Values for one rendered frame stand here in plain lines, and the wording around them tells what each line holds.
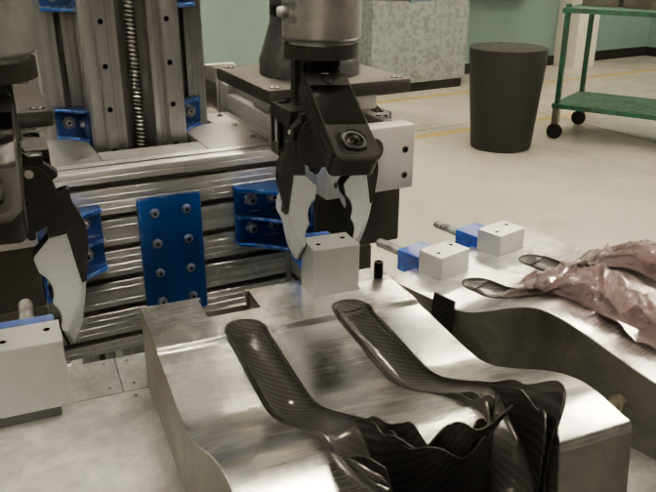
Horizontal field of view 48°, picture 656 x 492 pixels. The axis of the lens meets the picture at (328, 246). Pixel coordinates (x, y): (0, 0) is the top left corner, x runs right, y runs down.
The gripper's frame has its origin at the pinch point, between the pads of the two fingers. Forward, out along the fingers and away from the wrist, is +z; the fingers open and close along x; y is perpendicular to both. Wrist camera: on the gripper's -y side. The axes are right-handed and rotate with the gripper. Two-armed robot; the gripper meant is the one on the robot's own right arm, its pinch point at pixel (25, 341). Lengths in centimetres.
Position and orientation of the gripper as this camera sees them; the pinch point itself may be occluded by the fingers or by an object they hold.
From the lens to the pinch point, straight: 59.0
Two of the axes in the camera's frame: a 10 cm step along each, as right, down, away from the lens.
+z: 0.0, 9.2, 3.8
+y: -3.8, -3.5, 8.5
